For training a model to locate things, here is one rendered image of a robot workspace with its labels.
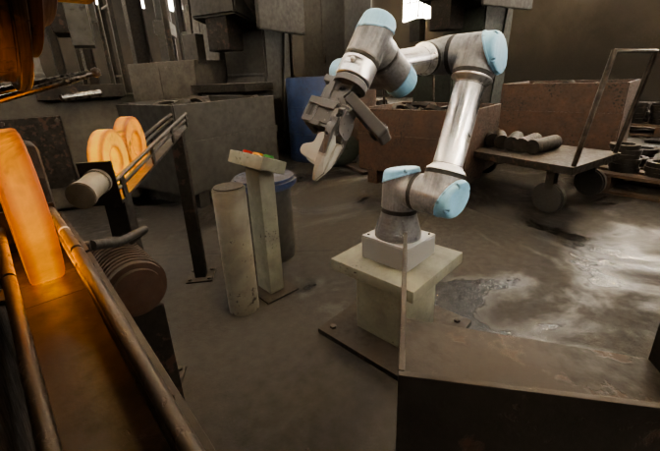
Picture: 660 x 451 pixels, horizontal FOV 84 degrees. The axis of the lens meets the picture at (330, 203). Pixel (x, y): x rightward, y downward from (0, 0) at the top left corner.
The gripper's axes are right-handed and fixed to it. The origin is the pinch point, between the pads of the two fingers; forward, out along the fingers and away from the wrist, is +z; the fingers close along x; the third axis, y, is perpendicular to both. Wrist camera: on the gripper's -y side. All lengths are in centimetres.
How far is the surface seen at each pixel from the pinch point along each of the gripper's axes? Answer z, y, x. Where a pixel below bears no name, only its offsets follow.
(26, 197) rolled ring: 19.7, 10.5, 38.7
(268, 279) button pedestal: 34, 39, -80
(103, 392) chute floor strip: 30.6, -6.9, 36.8
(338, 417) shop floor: 53, -15, -44
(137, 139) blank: 5, 65, -15
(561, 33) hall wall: -765, -61, -915
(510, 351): 14.4, -36.9, 18.0
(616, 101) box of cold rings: -199, -99, -273
